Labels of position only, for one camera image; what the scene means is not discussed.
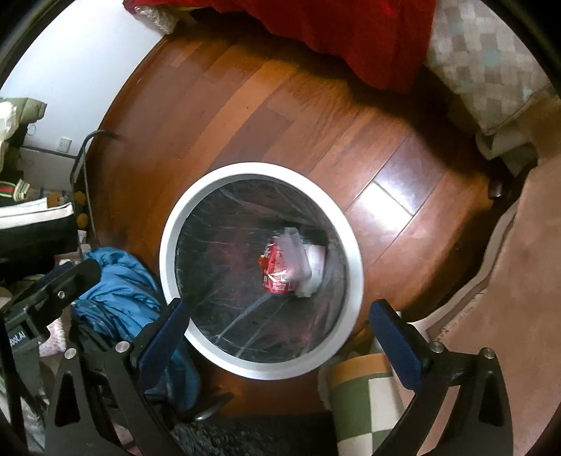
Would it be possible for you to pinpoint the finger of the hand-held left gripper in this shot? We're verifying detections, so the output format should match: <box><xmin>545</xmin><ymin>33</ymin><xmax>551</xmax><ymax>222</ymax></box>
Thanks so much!
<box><xmin>0</xmin><ymin>259</ymin><xmax>102</xmax><ymax>338</ymax></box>

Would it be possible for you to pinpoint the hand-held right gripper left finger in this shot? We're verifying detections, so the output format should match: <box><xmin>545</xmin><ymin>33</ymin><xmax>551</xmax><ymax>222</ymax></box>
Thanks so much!
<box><xmin>44</xmin><ymin>298</ymin><xmax>191</xmax><ymax>456</ymax></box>

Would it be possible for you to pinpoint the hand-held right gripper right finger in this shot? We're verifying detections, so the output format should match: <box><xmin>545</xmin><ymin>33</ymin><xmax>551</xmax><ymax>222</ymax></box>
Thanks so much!
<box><xmin>368</xmin><ymin>299</ymin><xmax>513</xmax><ymax>456</ymax></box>

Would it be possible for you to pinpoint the white round trash bin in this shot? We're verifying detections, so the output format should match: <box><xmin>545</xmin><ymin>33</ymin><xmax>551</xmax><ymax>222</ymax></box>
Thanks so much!
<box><xmin>159</xmin><ymin>162</ymin><xmax>365</xmax><ymax>380</ymax></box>

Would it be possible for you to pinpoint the pink fuzzy cloth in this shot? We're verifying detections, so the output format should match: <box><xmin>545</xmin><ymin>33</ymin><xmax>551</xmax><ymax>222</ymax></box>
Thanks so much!
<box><xmin>39</xmin><ymin>318</ymin><xmax>73</xmax><ymax>358</ymax></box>

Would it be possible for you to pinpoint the black white tote bag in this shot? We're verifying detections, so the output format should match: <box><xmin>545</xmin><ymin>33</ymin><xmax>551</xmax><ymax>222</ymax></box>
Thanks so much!
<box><xmin>0</xmin><ymin>197</ymin><xmax>80</xmax><ymax>259</ymax></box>

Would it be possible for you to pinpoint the blue jacket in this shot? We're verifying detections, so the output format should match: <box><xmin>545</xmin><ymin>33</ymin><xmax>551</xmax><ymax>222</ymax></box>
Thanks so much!
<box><xmin>72</xmin><ymin>247</ymin><xmax>200</xmax><ymax>410</ymax></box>

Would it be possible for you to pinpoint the green white checkered cushion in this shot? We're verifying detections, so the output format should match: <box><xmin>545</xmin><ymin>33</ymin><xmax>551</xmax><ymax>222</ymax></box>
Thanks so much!
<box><xmin>329</xmin><ymin>353</ymin><xmax>417</xmax><ymax>456</ymax></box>

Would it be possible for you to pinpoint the white plastic wrapper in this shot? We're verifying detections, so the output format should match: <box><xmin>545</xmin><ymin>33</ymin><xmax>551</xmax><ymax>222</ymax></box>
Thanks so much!
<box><xmin>280</xmin><ymin>227</ymin><xmax>329</xmax><ymax>299</ymax></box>

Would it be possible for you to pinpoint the red snack wrapper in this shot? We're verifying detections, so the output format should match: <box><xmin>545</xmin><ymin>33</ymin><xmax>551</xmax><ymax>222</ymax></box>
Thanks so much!
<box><xmin>258</xmin><ymin>240</ymin><xmax>293</xmax><ymax>295</ymax></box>

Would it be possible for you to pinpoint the dark fleece clothing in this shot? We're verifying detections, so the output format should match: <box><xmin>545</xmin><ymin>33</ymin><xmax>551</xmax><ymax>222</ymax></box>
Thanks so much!
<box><xmin>171</xmin><ymin>412</ymin><xmax>338</xmax><ymax>456</ymax></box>

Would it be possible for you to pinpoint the tan fleece blanket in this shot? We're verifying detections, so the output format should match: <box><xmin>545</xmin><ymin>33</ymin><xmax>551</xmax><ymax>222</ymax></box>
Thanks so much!
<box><xmin>394</xmin><ymin>94</ymin><xmax>561</xmax><ymax>456</ymax></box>

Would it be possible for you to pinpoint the cream puffer jacket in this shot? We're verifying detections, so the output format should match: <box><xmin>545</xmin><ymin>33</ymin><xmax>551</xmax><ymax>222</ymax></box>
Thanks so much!
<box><xmin>0</xmin><ymin>99</ymin><xmax>47</xmax><ymax>145</ymax></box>

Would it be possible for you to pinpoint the white cloth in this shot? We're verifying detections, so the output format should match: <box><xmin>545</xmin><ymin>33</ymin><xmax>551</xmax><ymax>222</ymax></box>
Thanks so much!
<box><xmin>475</xmin><ymin>127</ymin><xmax>538</xmax><ymax>161</ymax></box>

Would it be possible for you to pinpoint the pastel checkered bed sheet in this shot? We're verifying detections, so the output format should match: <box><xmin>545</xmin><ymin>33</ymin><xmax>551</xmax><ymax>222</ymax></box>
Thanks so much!
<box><xmin>423</xmin><ymin>0</ymin><xmax>557</xmax><ymax>132</ymax></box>

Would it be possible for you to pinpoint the red fleece blanket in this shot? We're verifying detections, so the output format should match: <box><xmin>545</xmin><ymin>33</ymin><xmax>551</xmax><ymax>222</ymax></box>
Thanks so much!
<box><xmin>123</xmin><ymin>0</ymin><xmax>437</xmax><ymax>95</ymax></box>

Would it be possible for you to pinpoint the black metal chair frame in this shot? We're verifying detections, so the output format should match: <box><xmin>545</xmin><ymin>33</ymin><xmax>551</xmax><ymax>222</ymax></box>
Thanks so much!
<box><xmin>70</xmin><ymin>129</ymin><xmax>130</xmax><ymax>246</ymax></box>

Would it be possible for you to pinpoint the green red striped strap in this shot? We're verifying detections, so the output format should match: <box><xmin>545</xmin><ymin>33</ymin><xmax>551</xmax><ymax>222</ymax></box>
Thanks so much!
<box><xmin>0</xmin><ymin>177</ymin><xmax>36</xmax><ymax>204</ymax></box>

